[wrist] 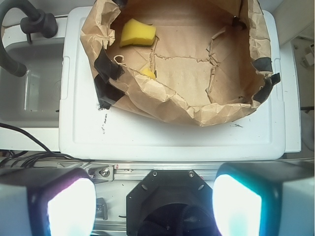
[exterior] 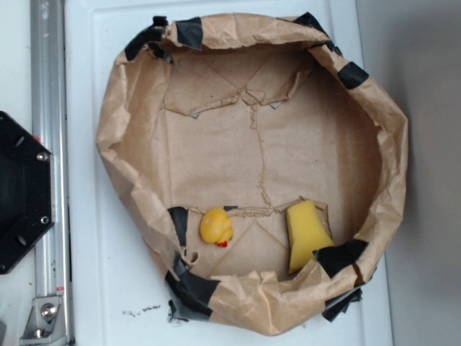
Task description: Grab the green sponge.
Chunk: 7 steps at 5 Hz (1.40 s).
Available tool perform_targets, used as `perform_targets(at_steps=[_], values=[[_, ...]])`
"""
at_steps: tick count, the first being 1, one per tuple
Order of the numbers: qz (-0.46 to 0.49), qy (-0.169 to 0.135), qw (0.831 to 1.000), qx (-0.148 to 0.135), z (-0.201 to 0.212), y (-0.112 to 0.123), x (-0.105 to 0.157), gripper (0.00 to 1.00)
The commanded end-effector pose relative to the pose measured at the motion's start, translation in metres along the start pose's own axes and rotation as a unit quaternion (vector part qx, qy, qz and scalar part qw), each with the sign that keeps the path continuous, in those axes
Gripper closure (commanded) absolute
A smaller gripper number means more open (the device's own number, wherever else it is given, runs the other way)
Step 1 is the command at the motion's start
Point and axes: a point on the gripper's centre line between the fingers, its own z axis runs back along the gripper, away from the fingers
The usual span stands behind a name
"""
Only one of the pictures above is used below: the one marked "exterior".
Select yellow green sponge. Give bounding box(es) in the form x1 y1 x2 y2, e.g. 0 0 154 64
286 200 334 274

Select yellow rubber duck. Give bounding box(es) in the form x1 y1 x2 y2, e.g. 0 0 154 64
200 208 233 247

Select brown paper bag basin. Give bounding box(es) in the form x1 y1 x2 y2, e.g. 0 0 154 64
97 14 408 335

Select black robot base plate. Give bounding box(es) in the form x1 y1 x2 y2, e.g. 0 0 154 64
1 112 54 275

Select aluminium extrusion rail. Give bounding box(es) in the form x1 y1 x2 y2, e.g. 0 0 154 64
30 1 75 345

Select metal corner bracket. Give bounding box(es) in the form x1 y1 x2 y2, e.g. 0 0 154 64
19 296 66 345

